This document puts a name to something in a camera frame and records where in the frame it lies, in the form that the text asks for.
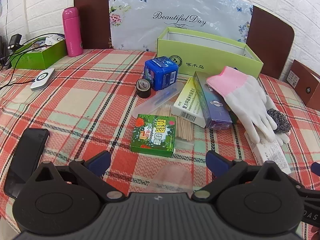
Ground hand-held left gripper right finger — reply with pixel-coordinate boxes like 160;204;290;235
191;151;292;203

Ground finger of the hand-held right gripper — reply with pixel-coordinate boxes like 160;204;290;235
290;162;320;198

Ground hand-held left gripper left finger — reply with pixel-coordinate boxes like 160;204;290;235
30;151;125;203

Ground bundle of wooden toothpicks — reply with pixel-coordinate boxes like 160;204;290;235
152;104;194;140

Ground steel wool scrubber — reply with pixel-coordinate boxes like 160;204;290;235
266;108;292;133

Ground green floral printed box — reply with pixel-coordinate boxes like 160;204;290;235
130;114;177;158

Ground white and yellow medicine box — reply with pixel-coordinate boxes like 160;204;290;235
173;77;207;128

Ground white glove with pink cuff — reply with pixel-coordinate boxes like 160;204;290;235
206;66;290;145

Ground blue plastic cube container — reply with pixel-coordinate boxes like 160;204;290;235
144;56;179;91

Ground light green cardboard box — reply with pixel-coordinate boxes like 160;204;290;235
157;27;264;79

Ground clear plastic bag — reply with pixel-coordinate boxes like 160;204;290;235
147;165;194;198

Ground white printed paper box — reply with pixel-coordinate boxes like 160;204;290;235
244;130;292;175

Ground long purple and green box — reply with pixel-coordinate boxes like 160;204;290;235
193;71;233;130

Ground plaid tablecloth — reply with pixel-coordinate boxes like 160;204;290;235
0;49;320;233

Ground black smartphone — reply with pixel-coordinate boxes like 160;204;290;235
4;128;50;199

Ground brown cardboard box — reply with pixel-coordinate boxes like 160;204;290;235
285;59;320;109

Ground clear plastic pen case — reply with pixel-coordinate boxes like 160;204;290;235
132;84;185;117

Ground black tape roll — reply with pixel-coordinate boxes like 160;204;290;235
136;78;152;98

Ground white oval electronic device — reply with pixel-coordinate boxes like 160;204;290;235
30;68;55;92

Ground dark green storage box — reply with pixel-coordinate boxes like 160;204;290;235
9;33;67;70

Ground small white box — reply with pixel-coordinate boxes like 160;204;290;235
45;35;66;46

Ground pink thermos bottle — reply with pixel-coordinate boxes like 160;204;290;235
62;8;83;57

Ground brown wooden headboard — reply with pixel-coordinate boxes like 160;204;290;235
73;0;295;79

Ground floral plastic sheet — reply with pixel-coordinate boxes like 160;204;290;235
109;0;253;53

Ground black charger adapter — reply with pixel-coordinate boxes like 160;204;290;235
9;34;23;50

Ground black cable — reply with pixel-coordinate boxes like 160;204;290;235
0;33;66;89

